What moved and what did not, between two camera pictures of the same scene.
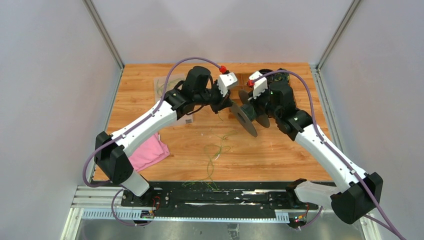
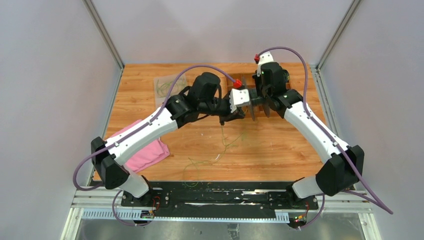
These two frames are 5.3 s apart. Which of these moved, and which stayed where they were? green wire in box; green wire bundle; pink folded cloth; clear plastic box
Moved: green wire bundle
Stayed: green wire in box; clear plastic box; pink folded cloth
